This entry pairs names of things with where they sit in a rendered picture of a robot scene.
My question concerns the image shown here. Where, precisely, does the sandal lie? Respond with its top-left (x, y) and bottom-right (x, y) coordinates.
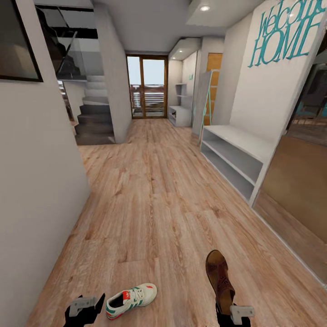
top-left (205, 250), bottom-right (235, 315)

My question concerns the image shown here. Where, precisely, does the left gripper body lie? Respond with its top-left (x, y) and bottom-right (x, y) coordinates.
top-left (63, 306), bottom-right (96, 327)

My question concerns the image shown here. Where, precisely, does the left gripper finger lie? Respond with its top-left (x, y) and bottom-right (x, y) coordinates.
top-left (95, 293), bottom-right (105, 316)

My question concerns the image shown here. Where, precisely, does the gym shoe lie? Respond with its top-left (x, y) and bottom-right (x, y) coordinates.
top-left (105, 283), bottom-right (158, 320)

